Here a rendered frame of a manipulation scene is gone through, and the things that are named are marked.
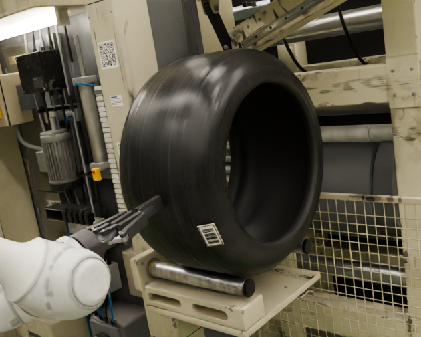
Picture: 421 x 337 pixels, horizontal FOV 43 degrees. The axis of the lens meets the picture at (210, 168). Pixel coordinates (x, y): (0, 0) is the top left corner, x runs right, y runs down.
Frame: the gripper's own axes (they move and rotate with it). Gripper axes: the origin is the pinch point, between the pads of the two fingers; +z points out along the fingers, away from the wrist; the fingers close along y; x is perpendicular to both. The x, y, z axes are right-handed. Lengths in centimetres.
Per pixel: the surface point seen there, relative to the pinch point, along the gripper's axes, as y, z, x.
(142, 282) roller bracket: 24.8, 9.4, 29.7
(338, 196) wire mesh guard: -11, 62, 25
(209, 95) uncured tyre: -9.6, 17.6, -19.7
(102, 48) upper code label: 35, 29, -33
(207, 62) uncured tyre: -4.5, 25.4, -25.6
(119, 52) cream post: 29, 29, -31
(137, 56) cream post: 27, 33, -29
